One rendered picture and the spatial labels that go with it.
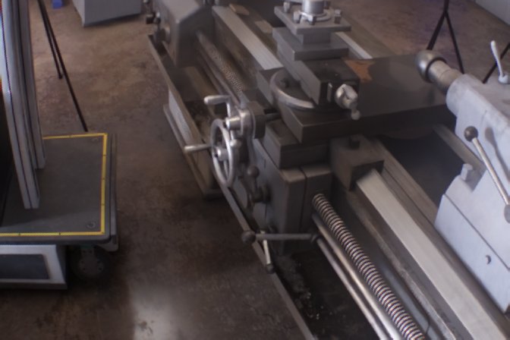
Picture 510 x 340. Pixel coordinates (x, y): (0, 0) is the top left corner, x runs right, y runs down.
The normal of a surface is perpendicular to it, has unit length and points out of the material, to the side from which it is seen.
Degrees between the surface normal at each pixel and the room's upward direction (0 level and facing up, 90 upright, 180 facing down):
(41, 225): 0
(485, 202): 66
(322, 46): 0
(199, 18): 90
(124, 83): 0
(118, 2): 90
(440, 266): 36
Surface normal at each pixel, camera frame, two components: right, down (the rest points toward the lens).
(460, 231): -0.93, 0.16
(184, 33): 0.36, 0.54
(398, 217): -0.50, -0.58
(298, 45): 0.05, -0.83
